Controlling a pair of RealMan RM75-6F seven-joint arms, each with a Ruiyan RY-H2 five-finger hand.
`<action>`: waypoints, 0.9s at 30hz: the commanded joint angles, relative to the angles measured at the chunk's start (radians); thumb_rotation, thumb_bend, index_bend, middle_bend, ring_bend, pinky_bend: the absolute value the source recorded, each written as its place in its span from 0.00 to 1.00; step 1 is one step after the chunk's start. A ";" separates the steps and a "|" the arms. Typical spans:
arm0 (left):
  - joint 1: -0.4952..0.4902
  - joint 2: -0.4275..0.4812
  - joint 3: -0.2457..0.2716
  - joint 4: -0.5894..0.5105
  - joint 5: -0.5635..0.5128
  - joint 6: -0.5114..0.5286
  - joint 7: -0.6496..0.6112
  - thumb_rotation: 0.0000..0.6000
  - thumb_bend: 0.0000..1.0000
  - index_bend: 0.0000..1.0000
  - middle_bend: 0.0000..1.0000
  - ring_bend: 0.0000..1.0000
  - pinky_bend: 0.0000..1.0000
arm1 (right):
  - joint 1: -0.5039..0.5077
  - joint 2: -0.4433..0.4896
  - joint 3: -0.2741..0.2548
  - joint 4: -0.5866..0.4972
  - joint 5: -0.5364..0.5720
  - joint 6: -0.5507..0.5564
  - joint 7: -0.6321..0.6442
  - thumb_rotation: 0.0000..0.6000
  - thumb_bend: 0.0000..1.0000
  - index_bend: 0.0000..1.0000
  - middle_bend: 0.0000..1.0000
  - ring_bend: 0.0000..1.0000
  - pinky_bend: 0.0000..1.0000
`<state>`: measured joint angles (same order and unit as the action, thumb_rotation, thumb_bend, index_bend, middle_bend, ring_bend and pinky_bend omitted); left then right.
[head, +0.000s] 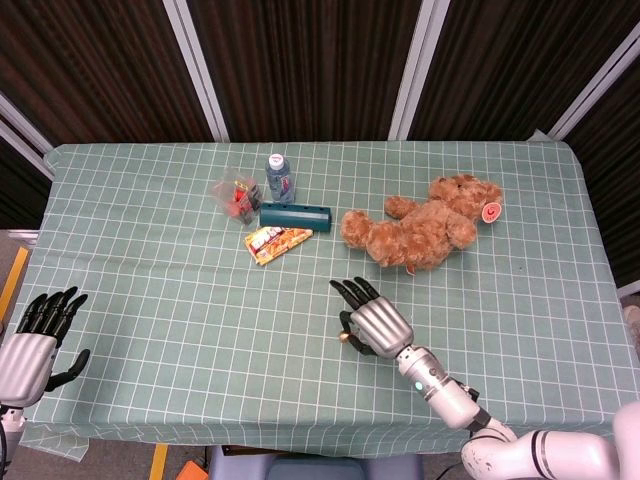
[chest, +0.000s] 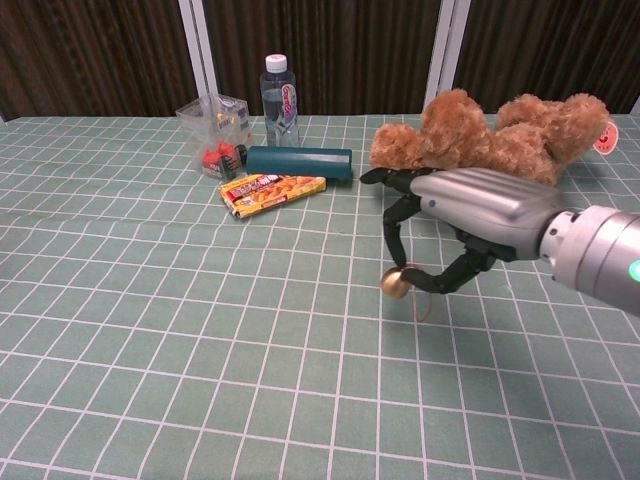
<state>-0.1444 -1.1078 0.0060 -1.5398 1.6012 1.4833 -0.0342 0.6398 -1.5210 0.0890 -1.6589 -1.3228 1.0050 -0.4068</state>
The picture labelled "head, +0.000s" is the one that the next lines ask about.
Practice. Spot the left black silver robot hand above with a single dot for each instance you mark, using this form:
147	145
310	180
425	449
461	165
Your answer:
25	365

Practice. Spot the dark brown partition panel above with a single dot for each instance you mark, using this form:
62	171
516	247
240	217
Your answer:
100	65
615	175
17	185
510	60
310	65

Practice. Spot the green checked tablecloth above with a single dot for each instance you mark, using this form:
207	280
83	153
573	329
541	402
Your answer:
200	325

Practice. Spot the brown plush teddy bear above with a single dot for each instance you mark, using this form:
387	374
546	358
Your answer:
415	235

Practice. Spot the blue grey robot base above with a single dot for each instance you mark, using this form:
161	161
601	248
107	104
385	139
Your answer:
310	467

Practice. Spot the orange floor object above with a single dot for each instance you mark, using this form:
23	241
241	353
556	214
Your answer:
192	471

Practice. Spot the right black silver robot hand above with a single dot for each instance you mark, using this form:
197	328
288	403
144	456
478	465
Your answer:
382	325

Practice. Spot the teal rectangular box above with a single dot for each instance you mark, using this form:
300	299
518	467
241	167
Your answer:
290	217

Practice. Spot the clear bag with red toys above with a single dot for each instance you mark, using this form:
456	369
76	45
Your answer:
240	199

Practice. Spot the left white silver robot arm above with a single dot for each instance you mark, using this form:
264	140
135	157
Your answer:
10	425

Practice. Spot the yellow orange snack box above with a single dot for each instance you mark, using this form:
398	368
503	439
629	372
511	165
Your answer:
275	243

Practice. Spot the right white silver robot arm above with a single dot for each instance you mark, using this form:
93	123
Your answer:
440	385

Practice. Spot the clear plastic water bottle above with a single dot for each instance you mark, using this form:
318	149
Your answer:
279	184

